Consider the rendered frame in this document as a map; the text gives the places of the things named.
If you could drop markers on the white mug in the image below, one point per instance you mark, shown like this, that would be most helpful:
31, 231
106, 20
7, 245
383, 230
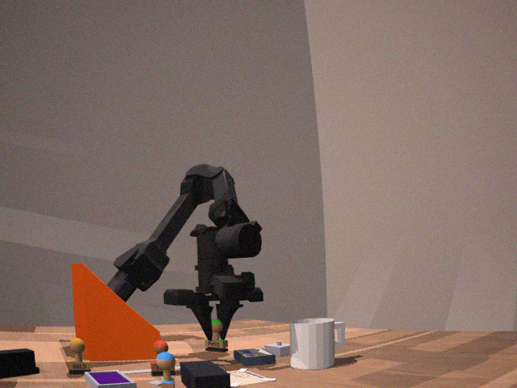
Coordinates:
312, 342

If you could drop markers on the red-handled rubber stamp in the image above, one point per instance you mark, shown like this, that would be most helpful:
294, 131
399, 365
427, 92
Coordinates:
159, 347

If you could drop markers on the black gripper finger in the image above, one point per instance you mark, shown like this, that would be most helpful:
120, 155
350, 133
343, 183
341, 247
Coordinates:
225, 313
203, 315

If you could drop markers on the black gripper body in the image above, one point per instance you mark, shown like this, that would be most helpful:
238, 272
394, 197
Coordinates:
184, 297

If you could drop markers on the wooden hold stamp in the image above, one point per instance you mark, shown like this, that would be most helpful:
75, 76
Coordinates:
78, 366

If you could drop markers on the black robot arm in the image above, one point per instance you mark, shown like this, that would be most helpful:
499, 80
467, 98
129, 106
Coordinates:
234, 236

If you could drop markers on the white card taped to table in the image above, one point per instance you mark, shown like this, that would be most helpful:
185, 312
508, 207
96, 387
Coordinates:
244, 378

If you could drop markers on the stamp with green ball handle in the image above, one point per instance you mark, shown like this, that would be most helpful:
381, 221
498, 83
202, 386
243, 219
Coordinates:
217, 344

